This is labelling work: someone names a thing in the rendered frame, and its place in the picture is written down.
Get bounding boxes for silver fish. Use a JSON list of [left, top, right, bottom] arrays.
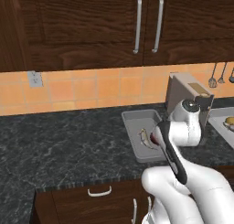
[[137, 127, 157, 150]]

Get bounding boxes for hanging slotted spatula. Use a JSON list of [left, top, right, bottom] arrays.
[[207, 62, 219, 90]]

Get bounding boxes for grey tupperware container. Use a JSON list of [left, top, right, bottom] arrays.
[[207, 106, 234, 150], [121, 109, 168, 164]]

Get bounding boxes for dark wood lower cupboard door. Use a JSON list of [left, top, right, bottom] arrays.
[[53, 199, 144, 224]]

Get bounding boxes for white lower cupboard handle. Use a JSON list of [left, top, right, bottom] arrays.
[[131, 197, 138, 224], [146, 196, 153, 217]]

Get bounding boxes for dark wood drawer front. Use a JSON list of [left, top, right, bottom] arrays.
[[50, 178, 145, 204]]

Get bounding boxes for grey toaster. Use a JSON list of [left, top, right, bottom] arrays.
[[165, 71, 215, 112]]

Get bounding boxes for hanging dark ladle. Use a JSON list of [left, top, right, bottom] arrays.
[[228, 66, 234, 84]]

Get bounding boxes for silver upper cupboard handle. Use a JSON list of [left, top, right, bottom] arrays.
[[152, 0, 165, 54], [133, 0, 143, 55]]

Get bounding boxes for white drawer handle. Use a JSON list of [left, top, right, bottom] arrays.
[[87, 185, 113, 198]]

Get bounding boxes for yellow-brown potato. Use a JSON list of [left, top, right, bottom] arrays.
[[223, 115, 234, 129]]

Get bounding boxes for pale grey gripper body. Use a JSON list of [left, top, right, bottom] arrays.
[[198, 111, 214, 138]]

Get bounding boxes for grey wall socket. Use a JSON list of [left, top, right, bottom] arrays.
[[27, 69, 45, 89]]

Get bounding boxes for hanging dark kitchen tool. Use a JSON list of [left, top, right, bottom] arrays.
[[217, 61, 229, 85]]

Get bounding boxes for dark wood upper cupboard door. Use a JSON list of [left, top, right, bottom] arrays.
[[0, 0, 145, 73], [143, 0, 234, 66]]

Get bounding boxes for dark wood cupboard door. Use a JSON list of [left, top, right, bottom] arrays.
[[0, 0, 145, 73], [143, 0, 234, 66], [53, 199, 144, 224]]

